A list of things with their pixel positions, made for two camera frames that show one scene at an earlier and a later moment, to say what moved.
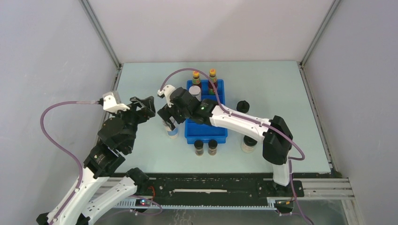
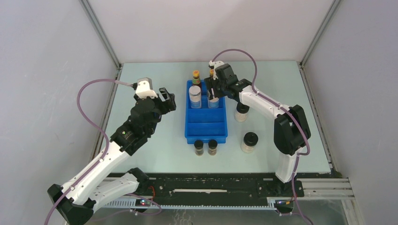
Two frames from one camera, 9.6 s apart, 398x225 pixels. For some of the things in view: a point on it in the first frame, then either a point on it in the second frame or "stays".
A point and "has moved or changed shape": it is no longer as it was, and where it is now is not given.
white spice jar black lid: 248,144 stays
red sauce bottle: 196,80 stays
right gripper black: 164,114 to 211,83
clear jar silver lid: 195,90 stays
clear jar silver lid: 172,134 has moved or changed shape
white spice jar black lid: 243,106 stays
